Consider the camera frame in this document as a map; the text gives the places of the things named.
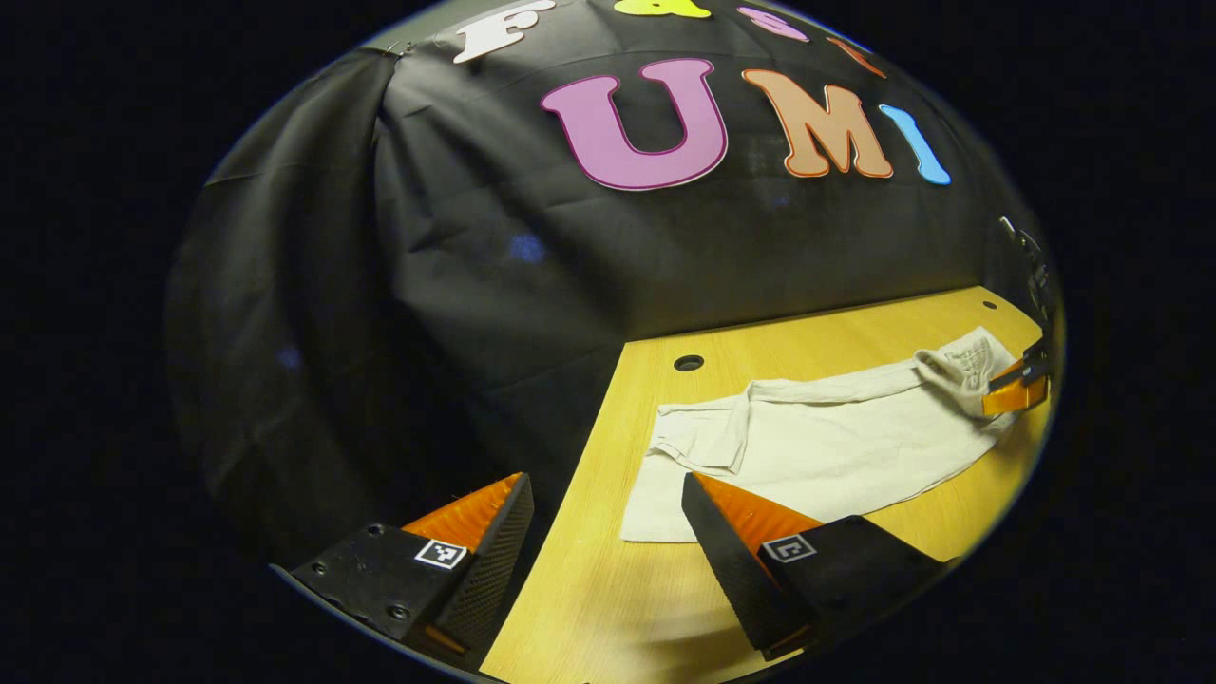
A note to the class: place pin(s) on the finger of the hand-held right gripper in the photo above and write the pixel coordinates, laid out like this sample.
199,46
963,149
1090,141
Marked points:
1015,394

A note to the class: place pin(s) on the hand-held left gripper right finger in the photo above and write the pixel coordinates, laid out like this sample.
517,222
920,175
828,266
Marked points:
727,570

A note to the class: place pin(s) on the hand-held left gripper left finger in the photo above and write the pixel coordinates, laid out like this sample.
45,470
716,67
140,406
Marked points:
494,570

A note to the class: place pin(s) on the white jeans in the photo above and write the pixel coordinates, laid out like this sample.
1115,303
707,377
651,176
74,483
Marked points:
836,446

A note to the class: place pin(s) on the black backdrop cloth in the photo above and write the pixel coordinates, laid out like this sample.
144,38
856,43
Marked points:
475,285

